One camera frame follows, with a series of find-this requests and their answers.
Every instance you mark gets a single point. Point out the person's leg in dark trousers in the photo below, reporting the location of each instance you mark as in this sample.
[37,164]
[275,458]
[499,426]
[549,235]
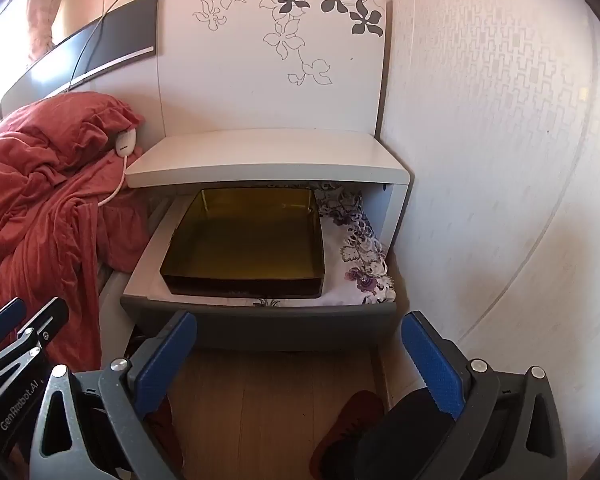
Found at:
[405,440]

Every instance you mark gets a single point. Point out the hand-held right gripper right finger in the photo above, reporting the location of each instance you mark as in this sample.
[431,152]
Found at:
[430,365]

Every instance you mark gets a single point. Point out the dark bed headboard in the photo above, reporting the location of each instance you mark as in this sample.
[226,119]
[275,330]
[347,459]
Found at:
[110,40]

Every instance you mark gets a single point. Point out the amber plastic box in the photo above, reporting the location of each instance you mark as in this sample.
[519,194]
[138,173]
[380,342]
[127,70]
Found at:
[240,245]

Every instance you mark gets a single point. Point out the red slipper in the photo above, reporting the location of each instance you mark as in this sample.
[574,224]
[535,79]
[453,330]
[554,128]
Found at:
[352,420]

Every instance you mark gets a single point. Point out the white purple floral cloth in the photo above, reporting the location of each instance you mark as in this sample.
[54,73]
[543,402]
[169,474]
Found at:
[360,255]

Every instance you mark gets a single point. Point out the white floral back panel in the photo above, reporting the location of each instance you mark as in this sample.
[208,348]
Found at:
[240,70]

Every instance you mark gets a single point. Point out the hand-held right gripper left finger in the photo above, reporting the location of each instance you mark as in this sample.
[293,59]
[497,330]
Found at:
[165,360]

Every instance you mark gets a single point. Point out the red blanket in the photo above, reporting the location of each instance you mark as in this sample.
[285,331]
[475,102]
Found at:
[40,210]

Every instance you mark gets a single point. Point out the pink curtain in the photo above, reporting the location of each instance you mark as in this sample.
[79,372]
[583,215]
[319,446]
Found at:
[45,20]

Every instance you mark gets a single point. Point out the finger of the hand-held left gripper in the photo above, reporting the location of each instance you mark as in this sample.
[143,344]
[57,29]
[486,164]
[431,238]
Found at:
[45,317]
[5,317]

